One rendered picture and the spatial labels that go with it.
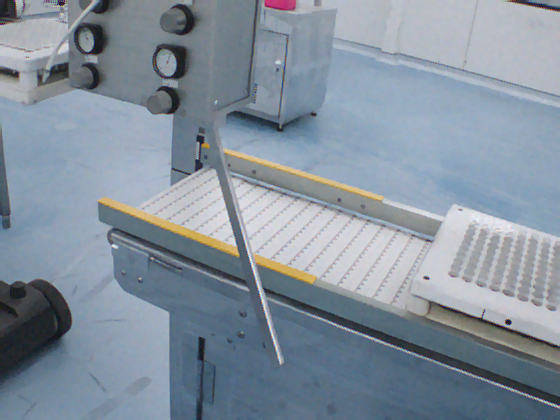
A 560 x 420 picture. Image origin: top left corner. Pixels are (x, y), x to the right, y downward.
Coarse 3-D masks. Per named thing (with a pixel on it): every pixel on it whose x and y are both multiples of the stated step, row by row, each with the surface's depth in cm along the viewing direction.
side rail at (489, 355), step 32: (128, 224) 81; (192, 256) 77; (224, 256) 74; (288, 288) 72; (320, 288) 69; (352, 320) 69; (384, 320) 67; (416, 320) 65; (448, 352) 64; (480, 352) 62; (512, 352) 61; (544, 384) 60
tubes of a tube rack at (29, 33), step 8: (16, 24) 98; (24, 24) 100; (32, 24) 100; (40, 24) 101; (48, 24) 101; (0, 32) 92; (8, 32) 94; (16, 32) 94; (24, 32) 94; (32, 32) 94; (40, 32) 95; (48, 32) 95; (56, 32) 96; (64, 32) 96; (16, 40) 89; (24, 40) 89; (32, 40) 90; (40, 40) 89; (48, 40) 91
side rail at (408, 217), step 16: (208, 160) 104; (240, 160) 101; (256, 176) 101; (272, 176) 99; (288, 176) 98; (304, 192) 97; (320, 192) 96; (336, 192) 95; (352, 208) 94; (368, 208) 93; (384, 208) 92; (400, 208) 90; (400, 224) 91; (416, 224) 90; (432, 224) 89
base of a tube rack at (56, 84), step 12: (0, 72) 90; (60, 72) 93; (0, 84) 86; (12, 84) 85; (48, 84) 87; (60, 84) 89; (12, 96) 86; (24, 96) 84; (36, 96) 85; (48, 96) 88
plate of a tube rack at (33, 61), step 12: (0, 48) 87; (48, 48) 89; (60, 48) 89; (0, 60) 84; (12, 60) 83; (24, 60) 82; (36, 60) 83; (48, 60) 85; (60, 60) 88; (24, 72) 83
